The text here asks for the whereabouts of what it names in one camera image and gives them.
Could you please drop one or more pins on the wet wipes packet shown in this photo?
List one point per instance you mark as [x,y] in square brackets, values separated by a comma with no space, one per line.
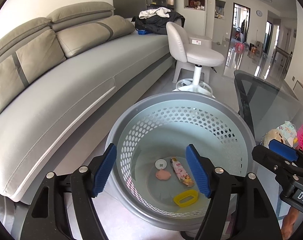
[289,132]

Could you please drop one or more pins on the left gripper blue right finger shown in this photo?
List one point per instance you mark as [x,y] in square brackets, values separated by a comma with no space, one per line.
[255,217]

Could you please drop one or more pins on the white plastic step stool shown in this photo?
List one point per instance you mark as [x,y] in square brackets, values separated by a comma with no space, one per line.
[200,40]

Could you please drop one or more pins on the white round cap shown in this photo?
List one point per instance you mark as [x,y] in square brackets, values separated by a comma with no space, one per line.
[160,164]

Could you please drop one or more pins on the black glass coffee table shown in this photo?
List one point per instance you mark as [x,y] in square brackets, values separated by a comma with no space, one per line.
[265,107]

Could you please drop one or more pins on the pink toy piece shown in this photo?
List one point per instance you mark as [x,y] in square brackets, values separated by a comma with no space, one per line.
[163,175]

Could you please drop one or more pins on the grey perforated trash bin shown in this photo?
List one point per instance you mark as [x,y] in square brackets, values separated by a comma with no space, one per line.
[161,127]

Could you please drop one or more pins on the white swivel stool chair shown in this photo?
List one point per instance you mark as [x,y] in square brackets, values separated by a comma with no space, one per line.
[190,56]

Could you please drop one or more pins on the pile of clothes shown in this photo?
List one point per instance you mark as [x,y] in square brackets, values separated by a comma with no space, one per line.
[153,21]

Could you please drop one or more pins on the sloth plush toy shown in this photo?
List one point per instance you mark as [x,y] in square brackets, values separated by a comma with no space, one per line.
[273,134]

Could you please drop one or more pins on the pink snack packet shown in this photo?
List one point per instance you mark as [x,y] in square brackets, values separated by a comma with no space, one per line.
[181,173]

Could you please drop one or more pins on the grey sofa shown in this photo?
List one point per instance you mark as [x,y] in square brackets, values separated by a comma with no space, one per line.
[64,81]

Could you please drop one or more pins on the wall clock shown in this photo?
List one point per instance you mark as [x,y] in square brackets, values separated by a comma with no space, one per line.
[259,13]

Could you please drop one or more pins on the person's right hand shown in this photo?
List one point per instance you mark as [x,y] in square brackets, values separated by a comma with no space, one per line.
[288,223]

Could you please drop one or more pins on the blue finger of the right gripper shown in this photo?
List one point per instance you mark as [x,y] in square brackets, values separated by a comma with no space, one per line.
[290,154]
[282,167]

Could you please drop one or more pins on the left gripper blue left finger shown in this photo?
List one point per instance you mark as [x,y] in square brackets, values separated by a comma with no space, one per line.
[47,215]

